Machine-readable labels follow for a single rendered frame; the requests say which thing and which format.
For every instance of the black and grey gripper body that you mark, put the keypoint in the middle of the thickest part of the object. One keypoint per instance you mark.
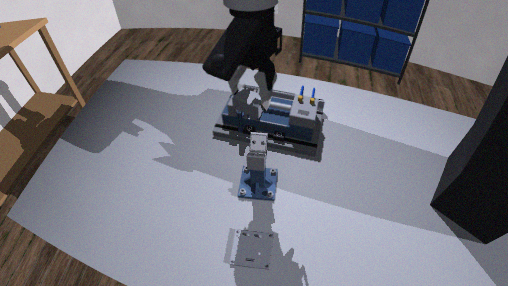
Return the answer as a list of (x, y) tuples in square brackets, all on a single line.
[(263, 43)]

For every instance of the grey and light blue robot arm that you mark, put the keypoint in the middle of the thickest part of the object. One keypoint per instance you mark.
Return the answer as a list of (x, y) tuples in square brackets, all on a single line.
[(236, 40)]

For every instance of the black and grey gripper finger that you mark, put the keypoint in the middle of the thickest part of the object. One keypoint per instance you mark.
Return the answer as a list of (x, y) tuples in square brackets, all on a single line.
[(266, 78), (233, 82)]

